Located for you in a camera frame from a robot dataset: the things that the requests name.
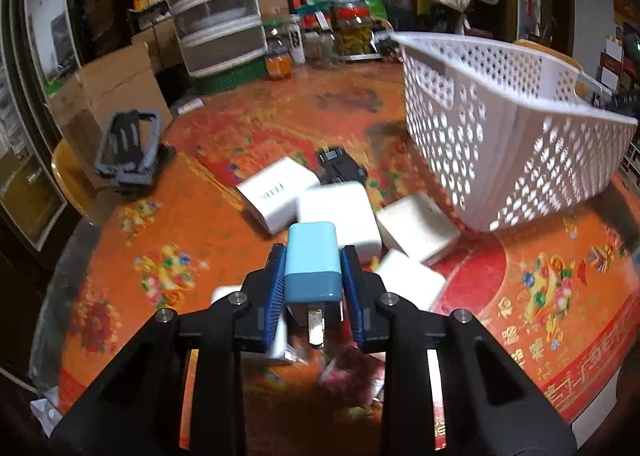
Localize blue wall charger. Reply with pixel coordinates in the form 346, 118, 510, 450
284, 222, 343, 350

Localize white square charger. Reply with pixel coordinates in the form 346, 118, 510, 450
297, 181, 382, 263

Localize white charger with indicator lights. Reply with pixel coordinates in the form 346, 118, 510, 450
236, 157, 320, 236

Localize black toy car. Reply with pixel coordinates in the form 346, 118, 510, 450
316, 146, 368, 185

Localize white perforated plastic basket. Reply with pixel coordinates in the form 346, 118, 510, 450
393, 32, 638, 232

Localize white charger lower right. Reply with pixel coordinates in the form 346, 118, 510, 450
374, 249, 446, 312

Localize white charger near basket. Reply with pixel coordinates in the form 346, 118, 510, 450
375, 193, 461, 265

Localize floral red tablecloth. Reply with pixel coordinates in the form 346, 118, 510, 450
50, 58, 639, 455

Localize grey phone stand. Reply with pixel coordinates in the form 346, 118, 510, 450
94, 109, 175, 194

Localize orange sauce jar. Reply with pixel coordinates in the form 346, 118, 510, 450
265, 46, 293, 80

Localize red lid pickle jar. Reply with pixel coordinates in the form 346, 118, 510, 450
332, 0, 374, 57

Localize cardboard box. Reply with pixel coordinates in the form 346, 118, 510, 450
49, 42, 172, 188

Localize stacked clear food covers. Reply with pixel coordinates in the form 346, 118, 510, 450
167, 0, 267, 79

